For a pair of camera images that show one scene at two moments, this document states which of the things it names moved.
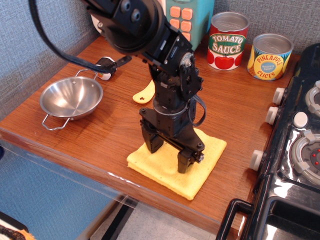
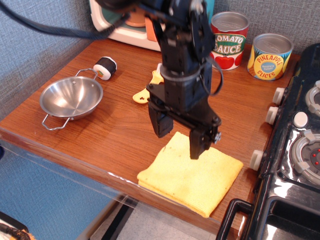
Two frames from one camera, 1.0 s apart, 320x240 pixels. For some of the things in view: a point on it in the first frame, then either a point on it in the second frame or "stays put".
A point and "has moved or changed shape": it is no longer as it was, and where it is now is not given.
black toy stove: [286, 205] stays put
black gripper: [175, 129] → [190, 101]
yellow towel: [160, 168] has moved or changed shape
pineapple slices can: [269, 56] stays put
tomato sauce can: [227, 41] stays put
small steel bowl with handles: [70, 97] stays put
